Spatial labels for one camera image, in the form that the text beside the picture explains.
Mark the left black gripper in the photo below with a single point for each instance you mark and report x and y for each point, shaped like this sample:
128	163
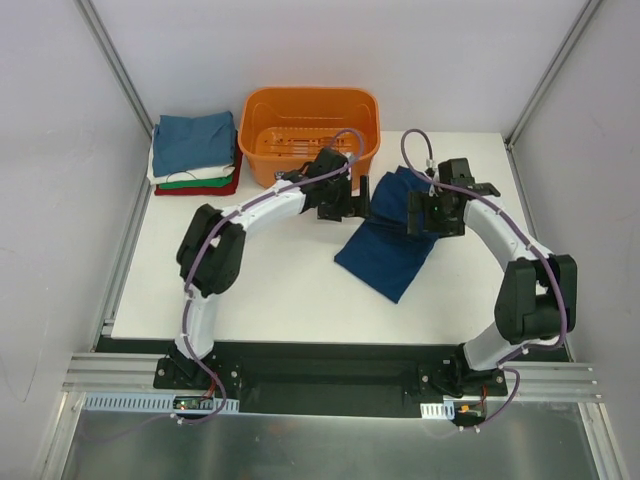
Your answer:
342	201

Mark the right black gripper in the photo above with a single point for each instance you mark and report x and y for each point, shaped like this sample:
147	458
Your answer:
420	214

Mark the navy blue t-shirt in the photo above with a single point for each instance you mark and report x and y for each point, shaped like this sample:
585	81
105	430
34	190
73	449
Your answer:
381	253

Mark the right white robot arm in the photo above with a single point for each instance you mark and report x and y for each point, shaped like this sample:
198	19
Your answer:
536	302

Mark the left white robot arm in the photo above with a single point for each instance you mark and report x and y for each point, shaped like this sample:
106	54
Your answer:
211	252

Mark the orange plastic basket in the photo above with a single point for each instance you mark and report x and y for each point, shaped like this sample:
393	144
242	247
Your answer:
284	127

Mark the folded red t-shirt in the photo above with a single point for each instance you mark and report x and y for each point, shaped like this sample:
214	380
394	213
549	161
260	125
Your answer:
223	191

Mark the folded green t-shirt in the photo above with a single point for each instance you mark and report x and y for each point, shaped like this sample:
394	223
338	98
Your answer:
197	183

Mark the folded light blue t-shirt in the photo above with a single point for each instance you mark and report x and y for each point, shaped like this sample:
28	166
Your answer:
181	127

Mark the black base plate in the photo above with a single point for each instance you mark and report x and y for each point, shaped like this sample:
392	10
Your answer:
362	380

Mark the right slotted cable duct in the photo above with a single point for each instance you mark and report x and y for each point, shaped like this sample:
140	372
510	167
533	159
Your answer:
449	410

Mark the slotted cable duct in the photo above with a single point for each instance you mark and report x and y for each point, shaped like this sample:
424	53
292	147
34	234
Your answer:
449	410
158	403

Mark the right aluminium frame post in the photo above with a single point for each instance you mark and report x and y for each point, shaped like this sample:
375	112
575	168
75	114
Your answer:
578	28

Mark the aluminium frame post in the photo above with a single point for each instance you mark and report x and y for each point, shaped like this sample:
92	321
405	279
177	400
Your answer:
578	28
98	30

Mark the left slotted cable duct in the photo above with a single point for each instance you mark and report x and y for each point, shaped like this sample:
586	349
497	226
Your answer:
158	403

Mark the left aluminium frame post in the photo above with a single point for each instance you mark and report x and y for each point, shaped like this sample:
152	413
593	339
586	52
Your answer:
98	30

